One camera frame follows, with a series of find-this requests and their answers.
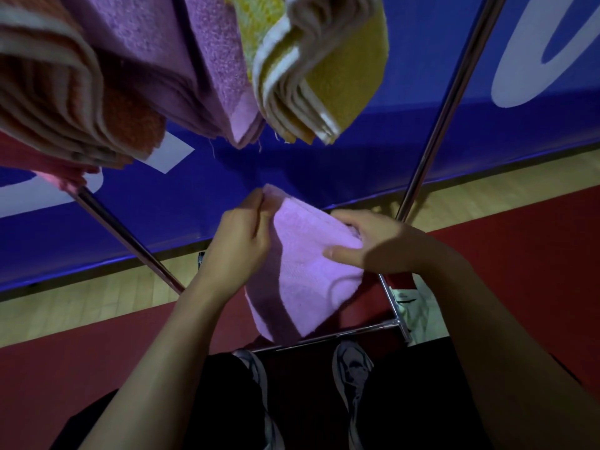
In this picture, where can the purple towel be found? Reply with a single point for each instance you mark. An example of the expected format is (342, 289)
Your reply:
(300, 276)
(197, 65)

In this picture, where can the blue banner with white print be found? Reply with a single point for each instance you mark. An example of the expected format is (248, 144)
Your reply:
(445, 56)

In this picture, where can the pale green towel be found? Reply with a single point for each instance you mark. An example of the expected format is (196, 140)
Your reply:
(419, 309)

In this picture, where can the person's right grey shoe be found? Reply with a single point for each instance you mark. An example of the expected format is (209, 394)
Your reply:
(351, 374)

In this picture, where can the pink towel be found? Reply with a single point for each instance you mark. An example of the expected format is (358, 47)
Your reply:
(37, 166)

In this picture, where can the person's left grey shoe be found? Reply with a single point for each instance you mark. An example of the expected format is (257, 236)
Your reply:
(262, 384)

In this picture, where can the metal drying rack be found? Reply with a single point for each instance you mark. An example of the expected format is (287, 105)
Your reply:
(450, 103)

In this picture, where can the person's black trousers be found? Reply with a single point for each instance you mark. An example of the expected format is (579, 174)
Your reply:
(412, 403)

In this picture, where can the person's right hand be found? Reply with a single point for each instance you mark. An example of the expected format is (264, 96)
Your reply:
(384, 248)

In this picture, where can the person's grey shoe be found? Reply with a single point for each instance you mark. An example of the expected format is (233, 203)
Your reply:
(351, 374)
(262, 384)

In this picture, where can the person's left hand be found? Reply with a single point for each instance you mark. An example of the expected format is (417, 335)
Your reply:
(234, 253)

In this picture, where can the person's left forearm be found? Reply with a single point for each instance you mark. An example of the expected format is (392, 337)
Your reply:
(150, 379)

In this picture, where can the person's right forearm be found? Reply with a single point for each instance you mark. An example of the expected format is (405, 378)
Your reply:
(515, 360)

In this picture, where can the yellow white cloth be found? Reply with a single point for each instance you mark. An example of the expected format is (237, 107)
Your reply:
(347, 70)

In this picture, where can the orange patterned towel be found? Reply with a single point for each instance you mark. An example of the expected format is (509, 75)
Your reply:
(61, 93)

